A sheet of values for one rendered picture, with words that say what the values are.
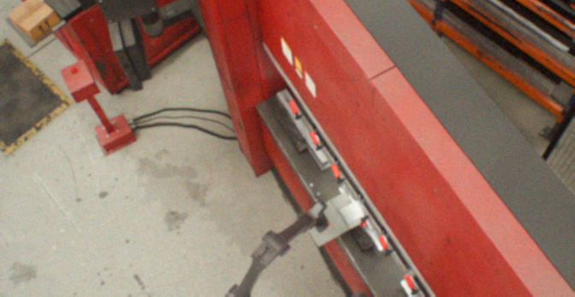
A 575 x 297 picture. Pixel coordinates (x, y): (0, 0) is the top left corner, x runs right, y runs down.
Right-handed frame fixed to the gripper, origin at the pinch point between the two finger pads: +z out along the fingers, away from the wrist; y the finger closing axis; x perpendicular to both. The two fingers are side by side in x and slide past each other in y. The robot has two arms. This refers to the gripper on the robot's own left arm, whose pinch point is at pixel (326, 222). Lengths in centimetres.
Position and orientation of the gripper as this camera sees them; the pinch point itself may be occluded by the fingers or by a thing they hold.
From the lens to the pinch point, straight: 321.2
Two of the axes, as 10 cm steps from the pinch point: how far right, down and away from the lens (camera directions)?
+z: 5.0, 1.8, 8.5
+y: -4.9, -7.5, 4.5
